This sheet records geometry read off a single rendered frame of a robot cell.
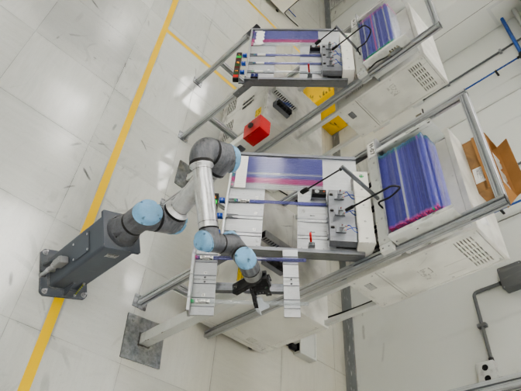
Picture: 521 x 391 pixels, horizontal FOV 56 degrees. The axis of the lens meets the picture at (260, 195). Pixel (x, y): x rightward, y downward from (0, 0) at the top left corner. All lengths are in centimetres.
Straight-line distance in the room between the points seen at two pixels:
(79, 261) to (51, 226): 46
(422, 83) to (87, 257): 242
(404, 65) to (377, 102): 32
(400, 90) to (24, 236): 252
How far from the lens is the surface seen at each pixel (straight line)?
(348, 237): 242
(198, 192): 187
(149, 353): 287
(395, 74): 349
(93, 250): 233
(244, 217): 254
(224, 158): 200
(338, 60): 358
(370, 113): 367
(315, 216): 256
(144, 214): 212
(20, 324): 258
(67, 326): 267
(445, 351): 379
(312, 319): 295
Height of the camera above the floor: 228
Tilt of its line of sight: 33 degrees down
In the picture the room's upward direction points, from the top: 58 degrees clockwise
